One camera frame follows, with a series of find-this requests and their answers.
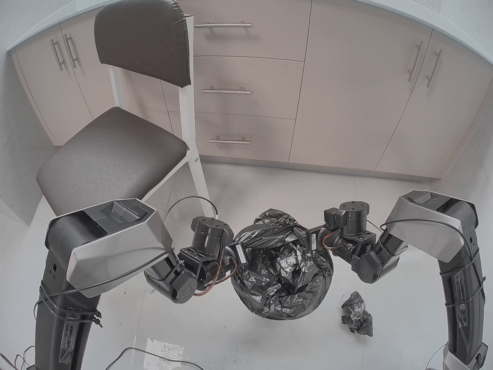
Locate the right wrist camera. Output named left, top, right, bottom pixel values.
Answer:
left=323, top=207, right=343, bottom=231

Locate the black cable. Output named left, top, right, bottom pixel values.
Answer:
left=104, top=346, right=202, bottom=370
left=162, top=196, right=219, bottom=223

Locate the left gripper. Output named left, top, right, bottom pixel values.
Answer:
left=224, top=241, right=251, bottom=273

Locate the black plastic bag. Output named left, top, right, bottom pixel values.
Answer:
left=230, top=208, right=334, bottom=320

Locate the black plastic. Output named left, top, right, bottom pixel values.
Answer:
left=341, top=291, right=374, bottom=337

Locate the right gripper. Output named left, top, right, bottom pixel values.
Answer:
left=294, top=225, right=339, bottom=253

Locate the grey white-framed chair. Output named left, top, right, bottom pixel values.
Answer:
left=36, top=0, right=211, bottom=217

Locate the beige cabinet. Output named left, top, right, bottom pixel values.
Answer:
left=10, top=0, right=493, bottom=180

